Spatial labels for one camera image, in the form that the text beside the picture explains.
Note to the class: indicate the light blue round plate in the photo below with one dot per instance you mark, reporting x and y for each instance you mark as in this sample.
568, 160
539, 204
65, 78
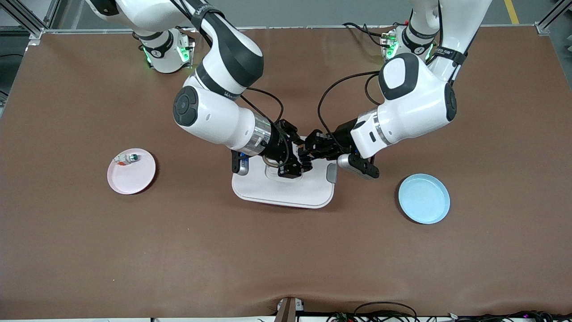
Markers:
424, 199

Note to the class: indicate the pink round plate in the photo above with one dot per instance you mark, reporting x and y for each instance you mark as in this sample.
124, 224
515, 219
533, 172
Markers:
129, 181

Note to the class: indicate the aluminium frame post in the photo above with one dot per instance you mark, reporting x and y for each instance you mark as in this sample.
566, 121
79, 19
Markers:
547, 22
35, 33

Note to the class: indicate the green push-button switch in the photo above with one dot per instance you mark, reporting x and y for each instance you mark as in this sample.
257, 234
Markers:
132, 157

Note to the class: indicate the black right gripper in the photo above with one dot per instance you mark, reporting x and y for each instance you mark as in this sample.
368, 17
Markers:
279, 142

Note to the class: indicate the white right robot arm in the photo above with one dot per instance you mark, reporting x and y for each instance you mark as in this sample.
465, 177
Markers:
214, 116

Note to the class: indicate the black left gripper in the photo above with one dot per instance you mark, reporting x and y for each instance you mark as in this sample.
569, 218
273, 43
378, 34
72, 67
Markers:
340, 137

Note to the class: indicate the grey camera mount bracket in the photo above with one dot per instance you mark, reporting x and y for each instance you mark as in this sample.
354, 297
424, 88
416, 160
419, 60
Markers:
286, 313

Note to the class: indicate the aluminium table edge rail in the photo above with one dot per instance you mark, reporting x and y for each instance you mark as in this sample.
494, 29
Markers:
290, 27

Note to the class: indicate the white lidded storage box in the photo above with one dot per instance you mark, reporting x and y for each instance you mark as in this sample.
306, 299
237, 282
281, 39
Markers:
286, 192

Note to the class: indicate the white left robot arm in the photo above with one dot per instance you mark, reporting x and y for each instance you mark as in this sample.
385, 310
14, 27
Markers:
411, 103

